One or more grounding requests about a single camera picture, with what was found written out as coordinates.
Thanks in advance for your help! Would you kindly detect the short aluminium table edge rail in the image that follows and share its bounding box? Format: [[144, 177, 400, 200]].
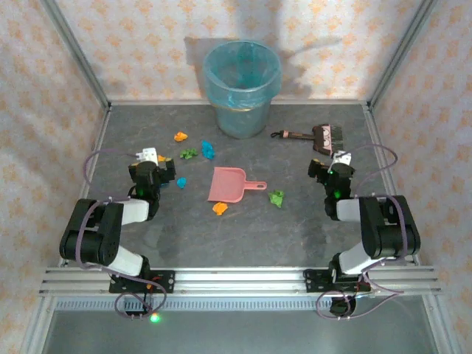
[[108, 99, 369, 107]]

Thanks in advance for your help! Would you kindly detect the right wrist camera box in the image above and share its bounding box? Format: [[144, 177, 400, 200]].
[[331, 150, 352, 167]]

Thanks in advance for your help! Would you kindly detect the grey slotted cable duct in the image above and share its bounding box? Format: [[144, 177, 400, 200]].
[[51, 297, 431, 313]]

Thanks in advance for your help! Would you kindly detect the blue mesh trash bin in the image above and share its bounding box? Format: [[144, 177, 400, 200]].
[[203, 39, 283, 140]]

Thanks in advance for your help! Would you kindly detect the aluminium table side rail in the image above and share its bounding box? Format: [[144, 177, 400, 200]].
[[363, 103, 421, 267], [58, 105, 111, 267]]

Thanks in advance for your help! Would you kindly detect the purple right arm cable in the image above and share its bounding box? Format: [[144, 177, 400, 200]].
[[315, 143, 410, 321]]

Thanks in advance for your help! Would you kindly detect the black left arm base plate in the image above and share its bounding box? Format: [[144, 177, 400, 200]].
[[109, 270, 176, 294]]

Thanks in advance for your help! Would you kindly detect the aluminium frame post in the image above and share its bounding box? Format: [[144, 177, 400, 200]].
[[367, 0, 439, 108], [39, 0, 112, 111]]

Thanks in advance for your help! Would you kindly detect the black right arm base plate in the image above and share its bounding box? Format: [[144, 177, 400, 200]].
[[304, 268, 369, 294]]

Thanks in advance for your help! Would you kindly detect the brown hand brush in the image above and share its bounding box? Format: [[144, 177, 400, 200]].
[[270, 124, 346, 158]]

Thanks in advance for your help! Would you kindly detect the blue plastic bin liner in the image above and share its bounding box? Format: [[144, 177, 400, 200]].
[[203, 39, 283, 111]]

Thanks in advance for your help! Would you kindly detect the long aluminium mounting rail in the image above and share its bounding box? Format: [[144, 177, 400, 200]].
[[38, 267, 442, 296]]

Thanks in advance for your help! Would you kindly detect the aluminium frame leg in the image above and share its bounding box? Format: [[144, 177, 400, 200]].
[[422, 294, 457, 354], [20, 294, 56, 354]]

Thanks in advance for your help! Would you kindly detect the pink plastic dustpan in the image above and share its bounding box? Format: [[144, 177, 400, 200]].
[[207, 166, 268, 204]]

